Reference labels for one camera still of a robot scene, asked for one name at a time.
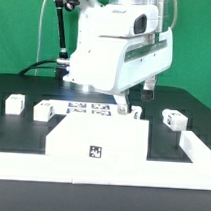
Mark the white sheet with markers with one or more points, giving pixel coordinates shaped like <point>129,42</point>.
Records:
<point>66,107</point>

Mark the white U-shaped fence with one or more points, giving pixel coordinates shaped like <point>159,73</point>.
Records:
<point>193,175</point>

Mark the white square tabletop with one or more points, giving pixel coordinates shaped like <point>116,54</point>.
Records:
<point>89,137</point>

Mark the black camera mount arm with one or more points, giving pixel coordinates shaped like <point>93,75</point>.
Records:
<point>69,5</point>

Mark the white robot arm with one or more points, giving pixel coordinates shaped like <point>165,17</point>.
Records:
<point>118,19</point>

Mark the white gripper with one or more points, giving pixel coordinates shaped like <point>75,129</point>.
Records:
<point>113,65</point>

